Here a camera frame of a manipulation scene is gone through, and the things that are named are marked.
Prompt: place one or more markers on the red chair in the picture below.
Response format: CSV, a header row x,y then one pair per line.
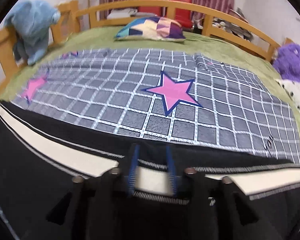
x,y
154,10
182,16

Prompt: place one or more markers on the purple plush toy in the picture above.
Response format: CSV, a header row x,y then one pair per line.
x,y
287,62

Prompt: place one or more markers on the green fleece bedspread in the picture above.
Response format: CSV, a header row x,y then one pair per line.
x,y
99,38

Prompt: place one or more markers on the colourful geometric pillow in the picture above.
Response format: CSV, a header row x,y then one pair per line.
x,y
152,28

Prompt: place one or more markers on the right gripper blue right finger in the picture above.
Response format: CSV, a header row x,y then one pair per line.
x,y
172,175

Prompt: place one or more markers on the blue plush toy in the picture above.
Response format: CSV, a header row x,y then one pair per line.
x,y
31,21

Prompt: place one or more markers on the grey checked star blanket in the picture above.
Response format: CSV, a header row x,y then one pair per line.
x,y
164,95

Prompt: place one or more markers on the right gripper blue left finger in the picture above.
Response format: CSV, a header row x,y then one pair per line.
x,y
131,180

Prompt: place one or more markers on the white black-dotted pillow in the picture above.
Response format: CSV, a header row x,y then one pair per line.
x,y
292,88

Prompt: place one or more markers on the black pants with white stripe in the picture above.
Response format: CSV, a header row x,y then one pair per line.
x,y
62,181

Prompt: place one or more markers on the wooden bed frame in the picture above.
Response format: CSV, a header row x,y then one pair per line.
x,y
69,24

